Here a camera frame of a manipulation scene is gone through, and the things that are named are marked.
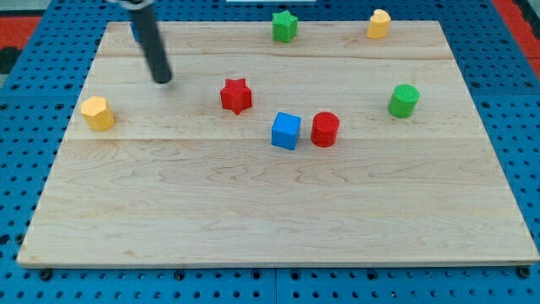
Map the green star block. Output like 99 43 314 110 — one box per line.
272 10 298 43

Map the green cylinder block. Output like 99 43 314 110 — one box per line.
388 84 420 118

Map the red cylinder block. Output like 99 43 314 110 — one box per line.
310 111 340 148

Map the yellow heart block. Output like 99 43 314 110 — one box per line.
366 8 392 39

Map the blue block behind rod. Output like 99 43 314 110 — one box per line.
130 21 141 43

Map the yellow hexagon block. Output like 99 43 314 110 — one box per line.
80 96 115 131

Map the blue cube block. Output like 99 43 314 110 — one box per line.
271 112 301 150

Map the red star block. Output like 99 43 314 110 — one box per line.
220 78 252 115

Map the wooden board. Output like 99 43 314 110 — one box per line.
17 21 539 269

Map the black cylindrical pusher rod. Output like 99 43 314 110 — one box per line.
126 0 172 84

